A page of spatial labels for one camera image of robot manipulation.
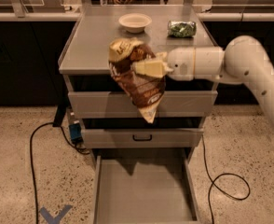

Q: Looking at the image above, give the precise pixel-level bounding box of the grey top drawer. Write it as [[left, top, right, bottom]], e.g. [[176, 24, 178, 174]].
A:
[[68, 91, 217, 119]]

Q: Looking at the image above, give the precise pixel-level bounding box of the brown chip bag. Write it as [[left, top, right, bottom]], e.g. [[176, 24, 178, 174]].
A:
[[108, 37, 166, 123]]

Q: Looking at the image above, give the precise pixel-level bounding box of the blue tape floor mark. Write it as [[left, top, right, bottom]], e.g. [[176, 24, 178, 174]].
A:
[[38, 203, 74, 224]]

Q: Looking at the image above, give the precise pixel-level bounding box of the blue power box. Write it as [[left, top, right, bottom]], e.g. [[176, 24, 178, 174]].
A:
[[69, 123, 83, 145]]

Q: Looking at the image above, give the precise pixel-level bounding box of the green snack bag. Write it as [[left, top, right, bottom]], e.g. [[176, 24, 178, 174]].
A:
[[168, 21, 197, 38]]

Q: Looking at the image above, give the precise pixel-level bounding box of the grey bottom drawer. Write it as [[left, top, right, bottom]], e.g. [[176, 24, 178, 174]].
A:
[[89, 157, 201, 224]]

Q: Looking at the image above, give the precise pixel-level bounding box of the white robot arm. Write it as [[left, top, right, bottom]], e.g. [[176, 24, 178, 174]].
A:
[[132, 35, 274, 127]]

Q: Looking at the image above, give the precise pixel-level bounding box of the black middle drawer handle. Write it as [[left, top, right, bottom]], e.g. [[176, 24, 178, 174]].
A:
[[132, 134, 153, 142]]

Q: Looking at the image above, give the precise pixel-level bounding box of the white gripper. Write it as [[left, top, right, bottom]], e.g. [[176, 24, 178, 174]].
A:
[[132, 47, 195, 81]]

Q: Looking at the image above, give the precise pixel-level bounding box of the white paper bowl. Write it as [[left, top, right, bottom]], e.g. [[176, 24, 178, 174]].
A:
[[118, 13, 152, 34]]

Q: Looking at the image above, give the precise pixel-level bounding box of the grey middle drawer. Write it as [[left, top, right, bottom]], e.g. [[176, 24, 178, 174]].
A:
[[81, 128, 203, 148]]

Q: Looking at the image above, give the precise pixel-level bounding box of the grey drawer cabinet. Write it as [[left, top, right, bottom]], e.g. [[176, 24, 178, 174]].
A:
[[58, 5, 230, 161]]

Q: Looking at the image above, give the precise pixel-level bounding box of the grey drawer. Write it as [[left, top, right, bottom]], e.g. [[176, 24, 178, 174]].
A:
[[68, 91, 217, 119], [81, 128, 203, 148], [89, 157, 201, 224]]

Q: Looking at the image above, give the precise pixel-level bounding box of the black cable left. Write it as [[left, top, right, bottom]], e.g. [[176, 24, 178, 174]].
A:
[[29, 121, 91, 224]]

